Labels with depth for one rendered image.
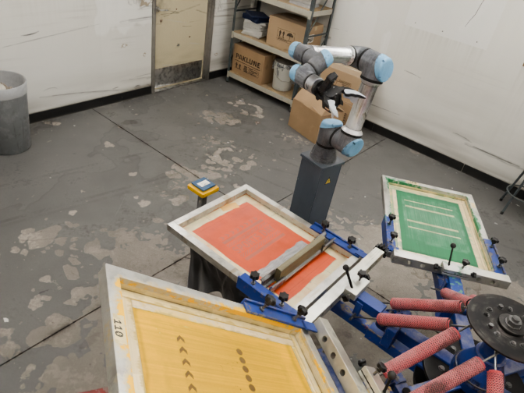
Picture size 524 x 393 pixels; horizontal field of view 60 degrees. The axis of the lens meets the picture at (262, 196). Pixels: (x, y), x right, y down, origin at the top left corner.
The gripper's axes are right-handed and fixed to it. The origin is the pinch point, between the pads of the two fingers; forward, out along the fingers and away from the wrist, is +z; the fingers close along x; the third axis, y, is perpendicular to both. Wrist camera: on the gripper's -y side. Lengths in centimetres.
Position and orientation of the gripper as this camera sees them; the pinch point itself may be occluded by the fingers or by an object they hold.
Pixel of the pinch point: (352, 106)
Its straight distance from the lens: 182.7
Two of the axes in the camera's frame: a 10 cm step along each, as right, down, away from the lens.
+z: 6.1, 5.8, -5.3
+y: 1.2, 6.0, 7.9
